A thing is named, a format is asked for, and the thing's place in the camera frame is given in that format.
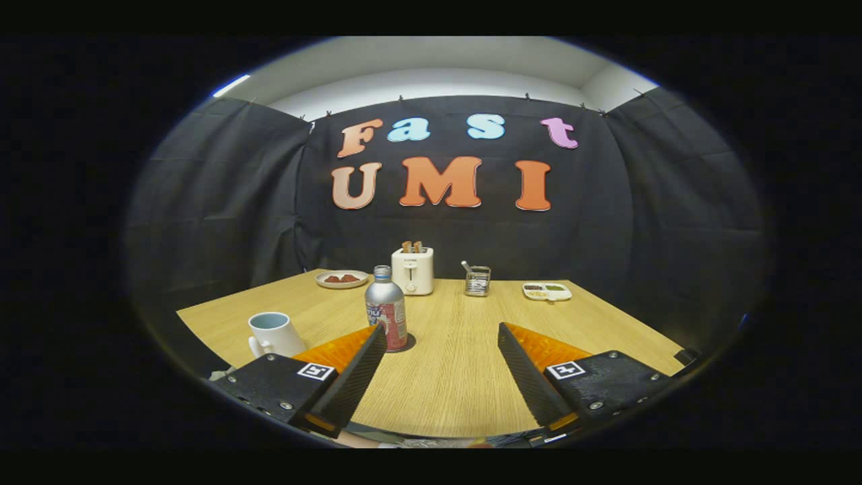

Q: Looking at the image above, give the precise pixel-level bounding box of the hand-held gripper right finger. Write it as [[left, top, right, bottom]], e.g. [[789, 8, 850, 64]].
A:
[[498, 321, 674, 432]]

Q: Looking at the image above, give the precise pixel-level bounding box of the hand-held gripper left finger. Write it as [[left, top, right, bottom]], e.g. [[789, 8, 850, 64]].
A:
[[212, 323, 389, 440]]

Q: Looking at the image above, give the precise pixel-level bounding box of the silver juice bottle pink label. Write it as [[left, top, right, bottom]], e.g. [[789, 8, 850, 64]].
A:
[[364, 265, 409, 352]]

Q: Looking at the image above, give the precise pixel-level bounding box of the white cup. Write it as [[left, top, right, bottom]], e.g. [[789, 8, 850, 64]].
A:
[[247, 311, 308, 359]]

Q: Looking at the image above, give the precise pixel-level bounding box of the wooden table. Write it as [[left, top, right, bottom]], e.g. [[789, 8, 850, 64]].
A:
[[175, 268, 686, 439]]

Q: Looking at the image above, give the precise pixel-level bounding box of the white divided tray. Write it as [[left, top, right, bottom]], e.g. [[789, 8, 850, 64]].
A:
[[522, 282, 573, 302]]

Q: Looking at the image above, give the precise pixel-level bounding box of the small white plate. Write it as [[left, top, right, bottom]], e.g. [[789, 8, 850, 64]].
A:
[[315, 269, 370, 290]]

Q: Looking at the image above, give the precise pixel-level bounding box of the clear glass utensil jar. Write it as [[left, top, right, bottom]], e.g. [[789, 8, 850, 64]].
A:
[[465, 265, 492, 298]]

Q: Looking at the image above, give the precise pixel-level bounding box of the white toaster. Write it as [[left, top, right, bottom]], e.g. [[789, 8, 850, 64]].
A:
[[391, 247, 435, 296]]

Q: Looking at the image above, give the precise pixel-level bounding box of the black backdrop cloth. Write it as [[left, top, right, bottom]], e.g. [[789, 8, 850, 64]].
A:
[[125, 86, 768, 351]]

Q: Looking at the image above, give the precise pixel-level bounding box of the ceiling light strip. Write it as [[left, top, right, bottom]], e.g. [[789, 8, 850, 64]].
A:
[[212, 74, 251, 98]]

